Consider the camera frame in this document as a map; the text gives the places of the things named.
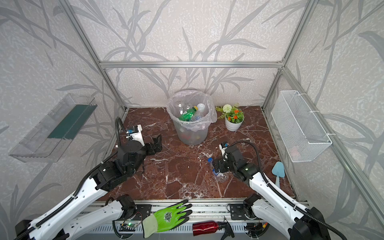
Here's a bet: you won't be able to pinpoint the crushed bottle blue label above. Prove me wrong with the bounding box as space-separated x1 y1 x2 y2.
208 158 228 183

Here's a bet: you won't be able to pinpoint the green soda bottle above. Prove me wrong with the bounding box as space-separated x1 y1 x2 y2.
179 106 198 122

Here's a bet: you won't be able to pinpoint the grey bottle red label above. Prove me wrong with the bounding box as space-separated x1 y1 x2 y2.
197 103 206 116

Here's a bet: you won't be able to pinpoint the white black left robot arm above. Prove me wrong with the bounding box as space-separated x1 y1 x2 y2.
16 117 163 240

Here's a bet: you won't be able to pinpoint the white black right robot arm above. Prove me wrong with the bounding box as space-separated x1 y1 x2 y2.
213 142 346 240

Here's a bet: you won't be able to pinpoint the grey mesh waste bin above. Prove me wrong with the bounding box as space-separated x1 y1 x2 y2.
170 89 212 146

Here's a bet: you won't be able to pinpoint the clear plastic bin liner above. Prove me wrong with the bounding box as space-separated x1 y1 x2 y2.
166 89 218 134

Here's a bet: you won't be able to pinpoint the white pot artificial flowers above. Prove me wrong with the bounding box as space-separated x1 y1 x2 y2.
215 104 245 132

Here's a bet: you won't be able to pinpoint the light blue object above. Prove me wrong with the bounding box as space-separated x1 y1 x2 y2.
272 162 285 188

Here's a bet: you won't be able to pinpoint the green circuit board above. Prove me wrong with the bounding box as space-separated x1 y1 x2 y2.
118 222 141 233

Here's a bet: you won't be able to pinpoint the green black work glove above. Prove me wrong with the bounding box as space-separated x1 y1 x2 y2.
142 200 193 239

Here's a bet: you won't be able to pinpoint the red spray bottle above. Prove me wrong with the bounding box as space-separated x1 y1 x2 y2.
193 218 235 240

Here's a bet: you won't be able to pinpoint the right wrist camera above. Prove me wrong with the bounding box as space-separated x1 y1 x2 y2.
219 142 230 159

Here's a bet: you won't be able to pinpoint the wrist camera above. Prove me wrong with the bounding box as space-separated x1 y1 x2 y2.
219 142 230 159
126 125 145 147

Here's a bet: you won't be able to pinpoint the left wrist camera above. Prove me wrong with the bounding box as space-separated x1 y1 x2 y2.
126 125 145 147

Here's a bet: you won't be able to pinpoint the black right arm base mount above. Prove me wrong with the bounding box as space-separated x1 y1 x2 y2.
228 194 261 221

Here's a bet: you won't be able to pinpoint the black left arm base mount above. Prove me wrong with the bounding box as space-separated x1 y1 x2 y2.
117 195 152 221

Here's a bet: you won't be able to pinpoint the white wire wall basket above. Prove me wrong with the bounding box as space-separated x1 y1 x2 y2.
272 90 333 163

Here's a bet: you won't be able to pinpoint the clear acrylic wall shelf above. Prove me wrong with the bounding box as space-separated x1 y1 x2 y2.
9 94 98 163

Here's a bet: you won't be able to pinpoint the aluminium frame rails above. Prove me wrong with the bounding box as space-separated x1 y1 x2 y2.
56 0 384 240

